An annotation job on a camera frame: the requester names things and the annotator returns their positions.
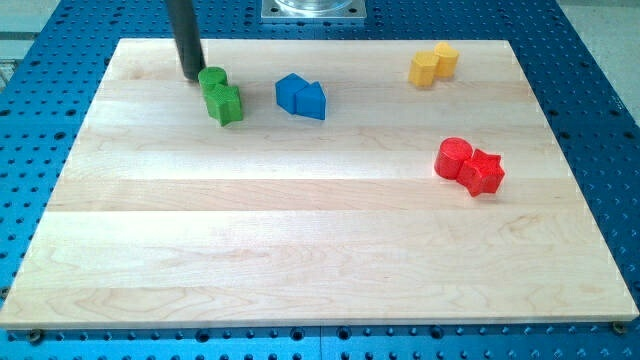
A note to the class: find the green cylinder block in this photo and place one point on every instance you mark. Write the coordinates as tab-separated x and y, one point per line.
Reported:
210	77

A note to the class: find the blue cube block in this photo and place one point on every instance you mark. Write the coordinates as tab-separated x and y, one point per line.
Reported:
286	90

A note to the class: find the green star block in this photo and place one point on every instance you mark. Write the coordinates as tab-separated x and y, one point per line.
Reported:
224	104

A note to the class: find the red cylinder block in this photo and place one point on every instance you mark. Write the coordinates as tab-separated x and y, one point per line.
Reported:
452	153

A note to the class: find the yellow pentagon block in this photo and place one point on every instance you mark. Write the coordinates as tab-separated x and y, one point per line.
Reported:
422	68

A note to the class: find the light wooden board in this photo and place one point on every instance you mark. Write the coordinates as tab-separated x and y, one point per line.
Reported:
163	218

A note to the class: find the red star block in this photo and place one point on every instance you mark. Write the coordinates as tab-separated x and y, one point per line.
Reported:
481	173

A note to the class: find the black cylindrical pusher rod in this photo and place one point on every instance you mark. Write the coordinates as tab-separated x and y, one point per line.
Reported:
186	33

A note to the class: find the left board stop screw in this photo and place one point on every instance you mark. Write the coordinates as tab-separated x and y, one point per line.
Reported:
34	336

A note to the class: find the board stop screw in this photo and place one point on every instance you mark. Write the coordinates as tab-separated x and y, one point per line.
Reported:
34	336
619	328

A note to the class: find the right board stop screw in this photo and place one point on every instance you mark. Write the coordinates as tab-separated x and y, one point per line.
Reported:
619	328

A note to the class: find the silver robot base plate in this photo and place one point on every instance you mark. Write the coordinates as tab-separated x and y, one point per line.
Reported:
301	10

